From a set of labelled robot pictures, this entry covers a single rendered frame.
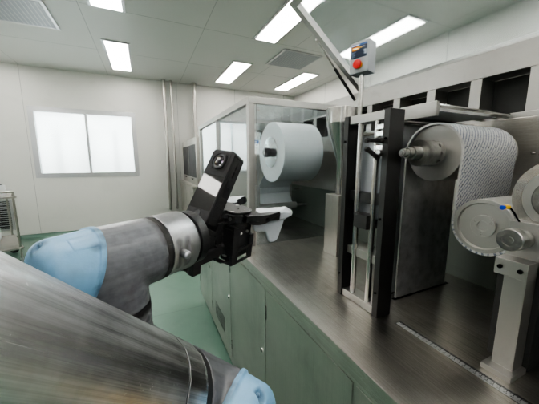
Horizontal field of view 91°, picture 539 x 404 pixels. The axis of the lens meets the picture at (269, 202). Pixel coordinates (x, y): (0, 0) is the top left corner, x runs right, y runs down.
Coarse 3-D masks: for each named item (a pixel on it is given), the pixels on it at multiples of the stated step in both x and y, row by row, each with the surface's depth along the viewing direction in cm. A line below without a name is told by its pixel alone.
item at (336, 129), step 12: (336, 132) 108; (336, 144) 110; (336, 156) 113; (336, 168) 115; (336, 180) 115; (336, 192) 116; (336, 204) 112; (336, 216) 113; (336, 228) 113; (324, 240) 122; (336, 240) 114; (336, 252) 115
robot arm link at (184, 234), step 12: (156, 216) 31; (168, 216) 31; (180, 216) 32; (168, 228) 30; (180, 228) 31; (192, 228) 32; (180, 240) 30; (192, 240) 32; (180, 252) 30; (192, 252) 32; (180, 264) 31; (192, 264) 33
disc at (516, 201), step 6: (534, 168) 49; (528, 174) 50; (534, 174) 49; (522, 180) 51; (528, 180) 50; (516, 186) 52; (522, 186) 51; (516, 192) 52; (522, 192) 51; (516, 198) 52; (516, 204) 52; (516, 210) 52; (522, 210) 51; (522, 216) 51; (528, 216) 51
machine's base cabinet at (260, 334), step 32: (224, 288) 165; (256, 288) 113; (224, 320) 170; (256, 320) 116; (288, 320) 88; (256, 352) 119; (288, 352) 89; (320, 352) 72; (288, 384) 91; (320, 384) 73; (352, 384) 61
